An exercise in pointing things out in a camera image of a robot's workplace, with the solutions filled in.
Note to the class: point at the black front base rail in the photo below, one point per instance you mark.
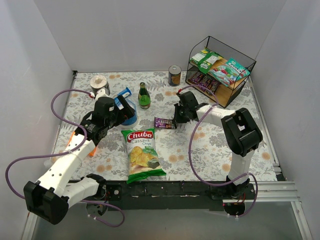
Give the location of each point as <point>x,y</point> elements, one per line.
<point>171,195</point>

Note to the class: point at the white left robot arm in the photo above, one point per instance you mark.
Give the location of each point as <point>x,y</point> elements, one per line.
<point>51,196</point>

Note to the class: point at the dark tin can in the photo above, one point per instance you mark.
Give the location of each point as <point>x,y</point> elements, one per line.
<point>174,75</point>

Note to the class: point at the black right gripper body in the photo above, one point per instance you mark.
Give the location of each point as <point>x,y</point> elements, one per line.
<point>178,115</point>

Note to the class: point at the orange smiley snack box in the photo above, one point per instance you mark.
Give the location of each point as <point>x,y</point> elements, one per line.
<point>87,147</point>

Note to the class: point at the teal Fox's candy bag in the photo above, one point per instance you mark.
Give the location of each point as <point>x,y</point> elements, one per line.
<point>229,72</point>

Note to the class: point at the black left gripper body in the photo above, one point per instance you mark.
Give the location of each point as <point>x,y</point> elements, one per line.
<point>127,110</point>

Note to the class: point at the purple m&m bag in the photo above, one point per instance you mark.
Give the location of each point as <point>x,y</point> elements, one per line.
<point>205,81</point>
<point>213,86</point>
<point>162,123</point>
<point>196,78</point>

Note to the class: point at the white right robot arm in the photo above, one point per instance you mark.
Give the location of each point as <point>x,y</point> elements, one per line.
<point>241,132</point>

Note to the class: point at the purple M&M bag front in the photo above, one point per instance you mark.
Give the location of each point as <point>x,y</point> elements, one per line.
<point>196,78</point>

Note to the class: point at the green candy bag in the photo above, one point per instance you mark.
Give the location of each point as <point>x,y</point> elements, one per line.
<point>205,59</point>

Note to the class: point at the green glass bottle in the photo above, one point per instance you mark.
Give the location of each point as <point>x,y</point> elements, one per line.
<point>144,96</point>

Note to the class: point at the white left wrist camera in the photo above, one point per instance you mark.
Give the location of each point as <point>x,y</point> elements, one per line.
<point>103,92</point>

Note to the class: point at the green Chuba chips bag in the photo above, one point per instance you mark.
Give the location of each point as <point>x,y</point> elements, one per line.
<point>142,155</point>

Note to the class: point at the blue cookie packet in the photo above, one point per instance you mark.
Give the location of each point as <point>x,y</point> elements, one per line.
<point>124,93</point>

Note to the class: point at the black wire wooden shelf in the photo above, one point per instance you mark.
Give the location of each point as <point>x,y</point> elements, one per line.
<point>225,95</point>

